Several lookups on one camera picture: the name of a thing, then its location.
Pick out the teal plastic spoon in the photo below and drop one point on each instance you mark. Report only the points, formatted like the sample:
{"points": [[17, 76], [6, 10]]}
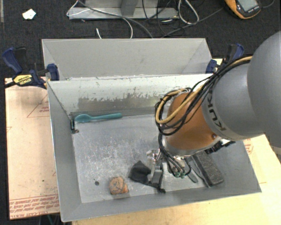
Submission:
{"points": [[84, 118]]}

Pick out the grey metal bin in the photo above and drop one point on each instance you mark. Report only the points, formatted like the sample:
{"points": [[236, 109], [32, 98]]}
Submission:
{"points": [[114, 148]]}

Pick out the brown cardboard board, red print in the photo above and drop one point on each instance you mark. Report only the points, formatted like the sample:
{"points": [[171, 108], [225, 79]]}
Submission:
{"points": [[29, 148]]}

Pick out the black cloth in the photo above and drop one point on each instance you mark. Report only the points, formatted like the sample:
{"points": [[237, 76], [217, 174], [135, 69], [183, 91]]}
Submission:
{"points": [[139, 172]]}

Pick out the small black clip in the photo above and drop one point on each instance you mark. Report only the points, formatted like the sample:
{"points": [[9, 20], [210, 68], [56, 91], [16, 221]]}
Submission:
{"points": [[72, 126]]}

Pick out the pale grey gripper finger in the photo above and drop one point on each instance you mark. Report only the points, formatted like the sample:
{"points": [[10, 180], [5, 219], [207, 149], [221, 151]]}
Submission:
{"points": [[156, 178]]}

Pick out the dark green flat block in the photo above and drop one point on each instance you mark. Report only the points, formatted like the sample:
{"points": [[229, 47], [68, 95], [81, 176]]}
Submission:
{"points": [[210, 169]]}

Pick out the orange-brown round toy food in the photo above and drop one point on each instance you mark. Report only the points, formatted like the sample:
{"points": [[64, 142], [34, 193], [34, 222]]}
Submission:
{"points": [[118, 185]]}

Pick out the black cylinder on white bracket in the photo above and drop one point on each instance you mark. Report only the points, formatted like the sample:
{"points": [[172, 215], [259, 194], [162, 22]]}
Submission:
{"points": [[217, 147]]}

